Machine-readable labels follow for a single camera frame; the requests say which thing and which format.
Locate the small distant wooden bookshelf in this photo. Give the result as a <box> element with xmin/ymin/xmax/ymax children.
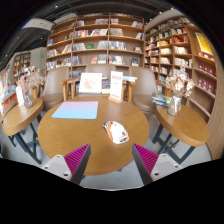
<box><xmin>12</xmin><ymin>50</ymin><xmax>32</xmax><ymax>79</ymax></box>

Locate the round wooden side table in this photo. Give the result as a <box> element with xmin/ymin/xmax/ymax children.
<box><xmin>1</xmin><ymin>97</ymin><xmax>45</xmax><ymax>165</ymax></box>
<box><xmin>152</xmin><ymin>103</ymin><xmax>210</xmax><ymax>165</ymax></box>

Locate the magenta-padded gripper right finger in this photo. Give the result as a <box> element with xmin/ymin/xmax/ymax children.
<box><xmin>131</xmin><ymin>143</ymin><xmax>184</xmax><ymax>186</ymax></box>

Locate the white and orange computer mouse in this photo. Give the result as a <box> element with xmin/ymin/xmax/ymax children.
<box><xmin>102</xmin><ymin>120</ymin><xmax>130</xmax><ymax>145</ymax></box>

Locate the beige wooden-armed armchair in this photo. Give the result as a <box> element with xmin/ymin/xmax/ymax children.
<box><xmin>59</xmin><ymin>63</ymin><xmax>138</xmax><ymax>103</ymax></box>
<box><xmin>128</xmin><ymin>65</ymin><xmax>160</xmax><ymax>114</ymax></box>
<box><xmin>41</xmin><ymin>66</ymin><xmax>71</xmax><ymax>110</ymax></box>

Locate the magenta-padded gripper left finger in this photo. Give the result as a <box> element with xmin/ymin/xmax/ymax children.
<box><xmin>40</xmin><ymin>143</ymin><xmax>92</xmax><ymax>186</ymax></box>

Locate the white framed floral picture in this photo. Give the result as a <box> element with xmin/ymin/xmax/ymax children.
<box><xmin>78</xmin><ymin>72</ymin><xmax>103</xmax><ymax>95</ymax></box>

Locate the white sign in wooden stand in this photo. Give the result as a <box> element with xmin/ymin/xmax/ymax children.
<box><xmin>108</xmin><ymin>70</ymin><xmax>124</xmax><ymax>104</ymax></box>

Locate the colourful stack of books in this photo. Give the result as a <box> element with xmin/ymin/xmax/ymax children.
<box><xmin>151</xmin><ymin>93</ymin><xmax>172</xmax><ymax>108</ymax></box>

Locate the curved wooden bookshelf unit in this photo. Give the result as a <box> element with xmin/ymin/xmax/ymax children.
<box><xmin>143</xmin><ymin>14</ymin><xmax>221</xmax><ymax>123</ymax></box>

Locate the white hanging ceiling sign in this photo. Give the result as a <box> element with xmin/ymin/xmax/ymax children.
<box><xmin>22</xmin><ymin>17</ymin><xmax>55</xmax><ymax>32</ymax></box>

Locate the dark upright book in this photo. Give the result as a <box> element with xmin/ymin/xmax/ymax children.
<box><xmin>101</xmin><ymin>78</ymin><xmax>112</xmax><ymax>95</ymax></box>

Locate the blue pink gradient mouse pad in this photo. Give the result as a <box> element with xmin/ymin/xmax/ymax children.
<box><xmin>51</xmin><ymin>100</ymin><xmax>100</xmax><ymax>120</ymax></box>

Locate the small white table card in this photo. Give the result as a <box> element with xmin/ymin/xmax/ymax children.
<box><xmin>15</xmin><ymin>85</ymin><xmax>25</xmax><ymax>107</ymax></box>

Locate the light blue book stack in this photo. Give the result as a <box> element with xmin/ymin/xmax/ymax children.
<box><xmin>122</xmin><ymin>75</ymin><xmax>138</xmax><ymax>84</ymax></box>

